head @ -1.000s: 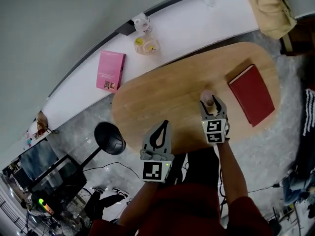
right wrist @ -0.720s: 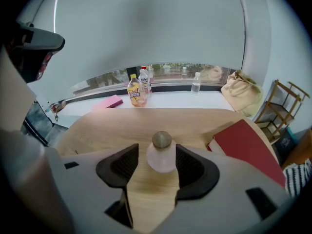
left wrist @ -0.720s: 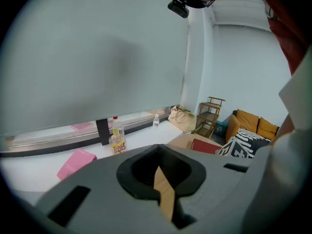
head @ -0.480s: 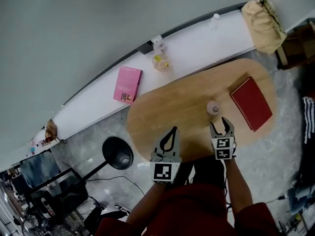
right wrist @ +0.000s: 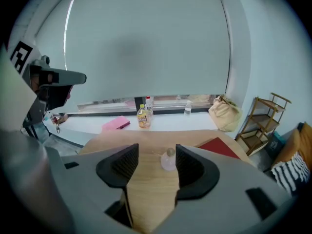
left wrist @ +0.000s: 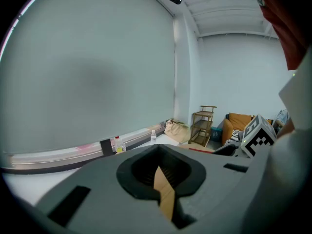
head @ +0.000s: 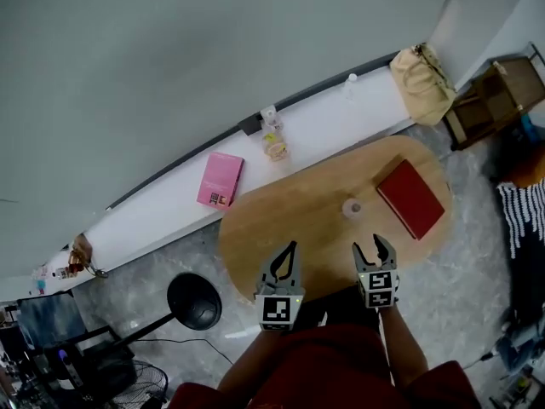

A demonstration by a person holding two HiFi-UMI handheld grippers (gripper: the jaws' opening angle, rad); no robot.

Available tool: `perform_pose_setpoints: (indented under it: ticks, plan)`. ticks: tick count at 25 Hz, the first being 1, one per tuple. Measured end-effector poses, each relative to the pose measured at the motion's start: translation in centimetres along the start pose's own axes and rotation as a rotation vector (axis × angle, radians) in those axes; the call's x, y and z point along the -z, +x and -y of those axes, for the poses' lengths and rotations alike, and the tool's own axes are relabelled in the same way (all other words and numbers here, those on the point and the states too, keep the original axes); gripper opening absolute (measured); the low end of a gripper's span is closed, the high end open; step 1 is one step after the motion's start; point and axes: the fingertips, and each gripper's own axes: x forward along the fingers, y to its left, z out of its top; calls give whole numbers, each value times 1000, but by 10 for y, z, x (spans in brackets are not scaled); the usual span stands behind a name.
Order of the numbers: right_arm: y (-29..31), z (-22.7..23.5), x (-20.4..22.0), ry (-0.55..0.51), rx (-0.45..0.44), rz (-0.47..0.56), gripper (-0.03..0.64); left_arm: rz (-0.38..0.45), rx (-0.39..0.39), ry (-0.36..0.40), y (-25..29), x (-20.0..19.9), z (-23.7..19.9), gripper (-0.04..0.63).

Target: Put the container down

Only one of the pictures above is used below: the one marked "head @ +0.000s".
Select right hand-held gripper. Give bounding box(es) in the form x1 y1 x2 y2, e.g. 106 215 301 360
351 233 400 310

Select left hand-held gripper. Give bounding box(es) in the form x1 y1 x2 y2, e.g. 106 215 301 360
254 239 306 331

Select small round beige object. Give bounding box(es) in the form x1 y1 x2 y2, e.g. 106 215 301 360
341 198 364 221

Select person's right forearm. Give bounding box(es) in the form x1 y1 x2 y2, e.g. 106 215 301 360
378 304 429 387

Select person's left forearm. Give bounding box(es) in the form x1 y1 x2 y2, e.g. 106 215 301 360
216 328 278 395

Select wooden coffee table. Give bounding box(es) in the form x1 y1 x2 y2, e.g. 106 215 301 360
216 134 453 304

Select person's black trousers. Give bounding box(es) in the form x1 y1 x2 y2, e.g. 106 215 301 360
293 285 380 336

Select red book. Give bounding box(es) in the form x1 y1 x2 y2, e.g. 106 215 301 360
375 158 446 241

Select black standing fan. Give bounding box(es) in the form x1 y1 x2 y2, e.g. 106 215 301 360
42 273 223 409

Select person's red shirt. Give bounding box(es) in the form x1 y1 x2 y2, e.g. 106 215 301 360
168 324 482 409

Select pink book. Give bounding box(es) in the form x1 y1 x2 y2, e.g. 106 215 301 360
196 152 245 210

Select yellow label drink bottle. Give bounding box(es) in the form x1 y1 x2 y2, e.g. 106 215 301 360
259 105 290 163

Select black white striped blanket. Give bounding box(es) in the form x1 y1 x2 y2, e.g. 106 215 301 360
496 176 545 314

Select blue denim garment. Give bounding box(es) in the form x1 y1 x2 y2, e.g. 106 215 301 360
496 308 545 370

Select small clear bottle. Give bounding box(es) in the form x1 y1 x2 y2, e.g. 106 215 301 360
343 72 359 101

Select orange sofa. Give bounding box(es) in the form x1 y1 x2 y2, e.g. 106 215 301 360
500 142 545 189

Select beige bag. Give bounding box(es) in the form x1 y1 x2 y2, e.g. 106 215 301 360
389 43 456 126

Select wooden shelf rack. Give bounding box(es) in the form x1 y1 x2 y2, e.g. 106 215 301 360
442 43 545 152

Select small brown bag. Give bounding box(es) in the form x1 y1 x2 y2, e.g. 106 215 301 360
67 233 107 279

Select teal box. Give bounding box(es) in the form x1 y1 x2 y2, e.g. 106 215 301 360
521 112 545 142

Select black glass cabinet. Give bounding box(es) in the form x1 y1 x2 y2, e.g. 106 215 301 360
16 291 86 349

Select black fan cable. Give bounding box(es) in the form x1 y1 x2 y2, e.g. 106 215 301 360
135 337 234 365

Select black cable with plug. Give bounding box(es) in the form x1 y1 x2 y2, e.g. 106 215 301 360
462 351 497 370

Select black window frame bracket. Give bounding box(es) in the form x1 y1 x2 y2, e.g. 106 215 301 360
237 115 263 136

